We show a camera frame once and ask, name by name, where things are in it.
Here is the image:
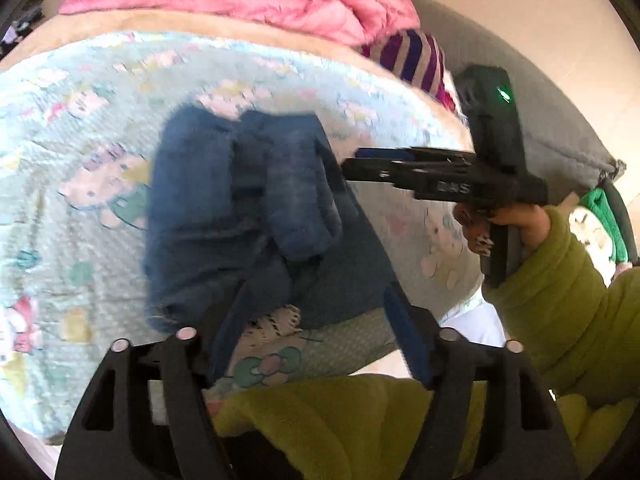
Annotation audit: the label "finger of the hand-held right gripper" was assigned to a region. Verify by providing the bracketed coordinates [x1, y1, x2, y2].
[341, 156, 426, 194]
[356, 146, 473, 163]

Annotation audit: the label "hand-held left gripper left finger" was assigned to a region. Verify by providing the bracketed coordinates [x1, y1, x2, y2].
[55, 280, 261, 480]

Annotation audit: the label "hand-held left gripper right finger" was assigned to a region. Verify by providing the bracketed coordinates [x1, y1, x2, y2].
[382, 285, 581, 480]

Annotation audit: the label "blue pants with lace cuffs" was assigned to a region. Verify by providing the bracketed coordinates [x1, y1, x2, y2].
[142, 105, 403, 341]

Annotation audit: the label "person's right forearm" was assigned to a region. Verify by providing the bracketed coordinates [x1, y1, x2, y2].
[482, 205, 640, 411]

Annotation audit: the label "person's right hand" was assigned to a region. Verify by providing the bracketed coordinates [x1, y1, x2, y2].
[452, 202, 553, 256]

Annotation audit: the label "grey pillow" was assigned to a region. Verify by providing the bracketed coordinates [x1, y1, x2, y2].
[400, 0, 628, 196]

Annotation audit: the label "white bed skirt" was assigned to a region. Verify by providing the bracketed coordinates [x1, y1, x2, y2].
[440, 290, 506, 348]

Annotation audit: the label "purple striped cloth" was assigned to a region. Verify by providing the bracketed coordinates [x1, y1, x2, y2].
[360, 29, 458, 111]

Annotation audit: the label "person's green jacket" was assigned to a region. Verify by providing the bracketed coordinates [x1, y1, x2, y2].
[210, 374, 640, 480]

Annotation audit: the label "green cloth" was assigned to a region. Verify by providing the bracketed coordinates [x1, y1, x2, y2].
[580, 185, 631, 266]

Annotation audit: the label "beige bed sheet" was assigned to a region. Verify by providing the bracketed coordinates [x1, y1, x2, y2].
[0, 7, 466, 126]

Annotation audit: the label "light blue cartoon printed blanket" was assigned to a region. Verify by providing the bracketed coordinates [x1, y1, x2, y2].
[0, 30, 481, 441]

